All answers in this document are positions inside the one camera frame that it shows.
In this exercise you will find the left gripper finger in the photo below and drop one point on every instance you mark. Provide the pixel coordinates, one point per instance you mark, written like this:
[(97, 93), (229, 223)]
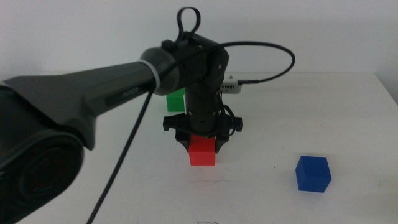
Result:
[(183, 142), (221, 143)]

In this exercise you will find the red cube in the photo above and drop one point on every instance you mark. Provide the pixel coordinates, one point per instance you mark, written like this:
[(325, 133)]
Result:
[(202, 155)]

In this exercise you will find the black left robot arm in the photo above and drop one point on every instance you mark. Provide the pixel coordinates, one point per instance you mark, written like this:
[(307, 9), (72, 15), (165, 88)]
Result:
[(77, 90)]

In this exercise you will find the green cube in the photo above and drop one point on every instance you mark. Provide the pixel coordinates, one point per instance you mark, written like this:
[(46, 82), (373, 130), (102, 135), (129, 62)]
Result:
[(174, 102)]

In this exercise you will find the blue cube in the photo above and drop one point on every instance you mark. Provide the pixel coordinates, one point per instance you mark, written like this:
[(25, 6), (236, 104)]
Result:
[(312, 174)]

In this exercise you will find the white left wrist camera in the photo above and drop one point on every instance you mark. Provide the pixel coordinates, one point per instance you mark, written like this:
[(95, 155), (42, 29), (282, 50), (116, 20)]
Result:
[(231, 87)]

